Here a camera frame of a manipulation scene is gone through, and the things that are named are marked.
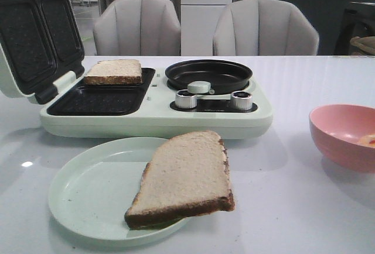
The white bread slice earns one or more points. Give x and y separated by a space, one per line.
187 176
115 72

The pink plastic bowl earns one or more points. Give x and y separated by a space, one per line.
336 129

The mint green hinged lid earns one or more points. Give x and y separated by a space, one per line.
40 43

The orange cooked shrimp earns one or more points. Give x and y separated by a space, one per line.
367 140

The mint green breakfast maker base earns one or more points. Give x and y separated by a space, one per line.
119 111

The left silver control knob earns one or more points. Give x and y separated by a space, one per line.
185 100

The silver control knob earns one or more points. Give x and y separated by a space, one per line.
241 100
185 100

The black round frying pan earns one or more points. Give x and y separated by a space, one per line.
224 76

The right silver control knob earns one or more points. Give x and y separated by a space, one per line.
241 100

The left grey upholstered chair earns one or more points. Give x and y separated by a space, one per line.
138 28

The grey upholstered chair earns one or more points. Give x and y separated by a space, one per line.
138 28
264 28

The right grey upholstered chair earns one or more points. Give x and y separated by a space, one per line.
264 28

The white refrigerator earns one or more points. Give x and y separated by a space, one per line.
198 23

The mint green round plate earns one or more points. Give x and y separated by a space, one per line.
91 193

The mint green pan handle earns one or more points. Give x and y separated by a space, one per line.
200 87

